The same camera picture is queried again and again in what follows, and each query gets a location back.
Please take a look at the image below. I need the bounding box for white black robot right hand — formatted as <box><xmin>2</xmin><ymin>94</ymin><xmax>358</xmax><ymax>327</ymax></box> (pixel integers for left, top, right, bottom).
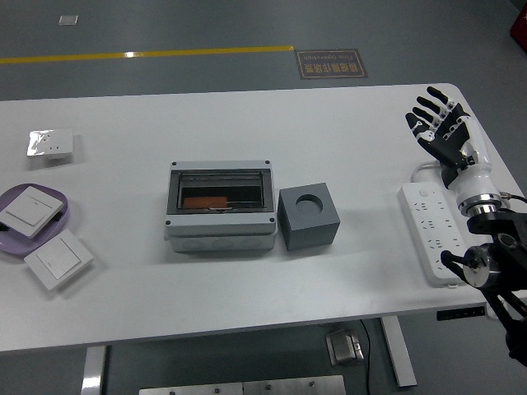
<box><xmin>405</xmin><ymin>86</ymin><xmax>504</xmax><ymax>206</ymax></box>

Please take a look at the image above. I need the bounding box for grey box with clear flap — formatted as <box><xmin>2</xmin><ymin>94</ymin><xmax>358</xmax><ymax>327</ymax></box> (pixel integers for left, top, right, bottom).
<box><xmin>163</xmin><ymin>159</ymin><xmax>277</xmax><ymax>253</ymax></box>

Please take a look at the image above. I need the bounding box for orange cylinder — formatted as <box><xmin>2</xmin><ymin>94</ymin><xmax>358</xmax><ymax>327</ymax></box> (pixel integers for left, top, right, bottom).
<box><xmin>183</xmin><ymin>196</ymin><xmax>229</xmax><ymax>210</ymax></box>

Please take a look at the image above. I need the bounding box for grey cube with round hole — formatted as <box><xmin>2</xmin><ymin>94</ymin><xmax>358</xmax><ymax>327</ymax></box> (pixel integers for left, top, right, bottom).
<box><xmin>277</xmin><ymin>183</ymin><xmax>341</xmax><ymax>252</ymax></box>

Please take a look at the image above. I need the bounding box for metal floor socket box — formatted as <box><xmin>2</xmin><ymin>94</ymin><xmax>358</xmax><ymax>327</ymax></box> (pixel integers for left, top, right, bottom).
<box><xmin>324</xmin><ymin>328</ymin><xmax>366</xmax><ymax>367</ymax></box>

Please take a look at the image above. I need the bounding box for white power strip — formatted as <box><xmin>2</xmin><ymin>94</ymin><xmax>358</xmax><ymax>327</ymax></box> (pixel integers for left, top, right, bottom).
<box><xmin>398</xmin><ymin>182</ymin><xmax>474</xmax><ymax>288</ymax></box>

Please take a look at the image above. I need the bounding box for red object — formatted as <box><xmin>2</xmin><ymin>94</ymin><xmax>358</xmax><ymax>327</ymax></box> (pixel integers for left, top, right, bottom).
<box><xmin>509</xmin><ymin>7</ymin><xmax>527</xmax><ymax>42</ymax></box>

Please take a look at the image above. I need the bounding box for black table control panel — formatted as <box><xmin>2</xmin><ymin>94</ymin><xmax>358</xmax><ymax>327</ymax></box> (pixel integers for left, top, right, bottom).
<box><xmin>436</xmin><ymin>306</ymin><xmax>486</xmax><ymax>321</ymax></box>

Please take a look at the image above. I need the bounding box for dark floor sign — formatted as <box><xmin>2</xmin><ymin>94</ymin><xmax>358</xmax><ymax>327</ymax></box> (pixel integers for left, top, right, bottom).
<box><xmin>294</xmin><ymin>49</ymin><xmax>369</xmax><ymax>80</ymax></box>

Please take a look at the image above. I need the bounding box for white table leg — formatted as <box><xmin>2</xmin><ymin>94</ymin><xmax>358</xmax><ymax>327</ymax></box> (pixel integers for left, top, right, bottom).
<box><xmin>379</xmin><ymin>316</ymin><xmax>417</xmax><ymax>388</ymax></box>
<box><xmin>81</xmin><ymin>345</ymin><xmax>108</xmax><ymax>395</ymax></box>

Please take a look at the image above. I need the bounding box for yellow floor tape line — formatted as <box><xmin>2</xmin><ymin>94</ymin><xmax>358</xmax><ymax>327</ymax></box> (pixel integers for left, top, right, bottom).
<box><xmin>0</xmin><ymin>44</ymin><xmax>295</xmax><ymax>66</ymax></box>

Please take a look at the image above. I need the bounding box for purple tray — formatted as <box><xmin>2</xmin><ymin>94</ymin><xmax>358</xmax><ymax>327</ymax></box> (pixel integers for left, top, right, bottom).
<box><xmin>0</xmin><ymin>184</ymin><xmax>71</xmax><ymax>257</ymax></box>

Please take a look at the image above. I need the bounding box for thin black cable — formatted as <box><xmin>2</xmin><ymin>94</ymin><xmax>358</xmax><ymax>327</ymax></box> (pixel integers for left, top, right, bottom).
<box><xmin>360</xmin><ymin>319</ymin><xmax>371</xmax><ymax>395</ymax></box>

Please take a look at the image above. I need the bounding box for metal base plate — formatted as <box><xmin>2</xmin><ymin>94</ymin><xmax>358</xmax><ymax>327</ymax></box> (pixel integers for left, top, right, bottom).
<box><xmin>138</xmin><ymin>374</ymin><xmax>347</xmax><ymax>395</ymax></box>

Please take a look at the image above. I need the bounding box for wrapped white wall socket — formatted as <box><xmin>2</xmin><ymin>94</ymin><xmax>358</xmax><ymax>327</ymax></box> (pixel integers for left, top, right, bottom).
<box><xmin>26</xmin><ymin>128</ymin><xmax>75</xmax><ymax>160</ymax></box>

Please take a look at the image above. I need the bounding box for white wall switch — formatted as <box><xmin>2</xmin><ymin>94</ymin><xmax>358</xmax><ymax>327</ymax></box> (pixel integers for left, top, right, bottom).
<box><xmin>0</xmin><ymin>185</ymin><xmax>68</xmax><ymax>239</ymax></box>
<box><xmin>23</xmin><ymin>229</ymin><xmax>95</xmax><ymax>291</ymax></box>

